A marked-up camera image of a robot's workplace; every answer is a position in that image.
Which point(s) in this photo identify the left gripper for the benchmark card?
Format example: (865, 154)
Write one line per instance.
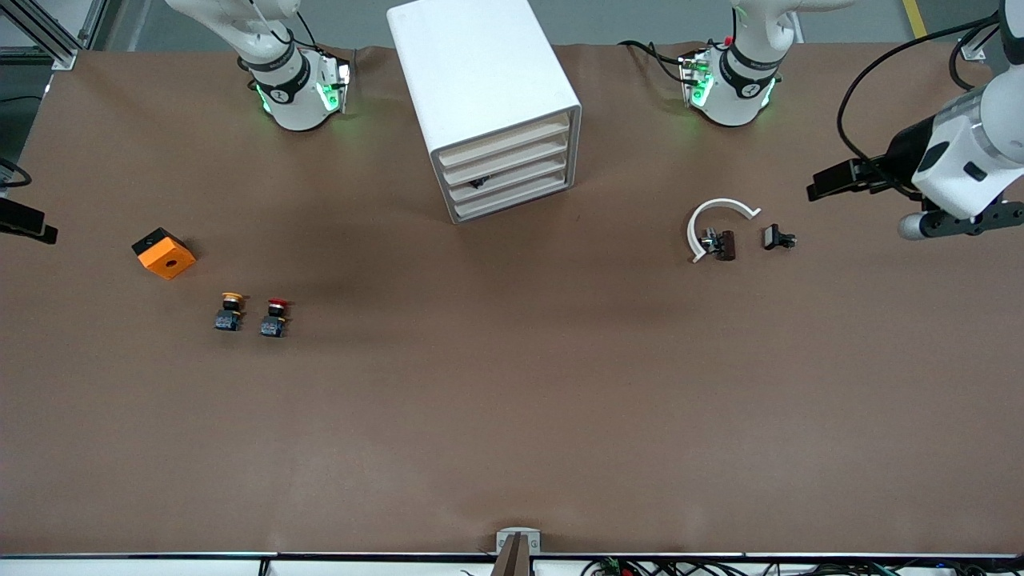
(904, 157)

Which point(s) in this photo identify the red push button switch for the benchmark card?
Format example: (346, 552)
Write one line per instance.
(274, 320)

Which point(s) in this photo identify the white plastic tray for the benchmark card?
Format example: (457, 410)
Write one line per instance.
(508, 160)

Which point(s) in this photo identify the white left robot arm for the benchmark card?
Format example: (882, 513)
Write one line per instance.
(732, 88)

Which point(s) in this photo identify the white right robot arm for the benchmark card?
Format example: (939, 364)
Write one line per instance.
(288, 88)

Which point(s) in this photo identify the orange box with hole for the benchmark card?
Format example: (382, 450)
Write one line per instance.
(164, 256)

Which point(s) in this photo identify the white curved plastic clamp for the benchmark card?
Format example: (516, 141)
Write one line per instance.
(720, 203)

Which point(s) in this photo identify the brown table mat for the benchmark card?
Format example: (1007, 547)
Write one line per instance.
(480, 400)

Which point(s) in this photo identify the black square push button switch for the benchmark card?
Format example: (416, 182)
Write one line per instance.
(772, 238)

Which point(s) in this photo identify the aluminium frame post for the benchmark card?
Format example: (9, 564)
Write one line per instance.
(972, 50)
(64, 58)

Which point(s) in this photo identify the yellow push button switch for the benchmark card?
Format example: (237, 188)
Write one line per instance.
(230, 318)

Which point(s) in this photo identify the white table edge rail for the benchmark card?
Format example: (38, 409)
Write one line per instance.
(160, 564)

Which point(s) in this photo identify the gray metal bracket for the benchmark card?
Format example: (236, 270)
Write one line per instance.
(518, 538)

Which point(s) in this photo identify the brown camera post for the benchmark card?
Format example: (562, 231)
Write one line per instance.
(514, 560)

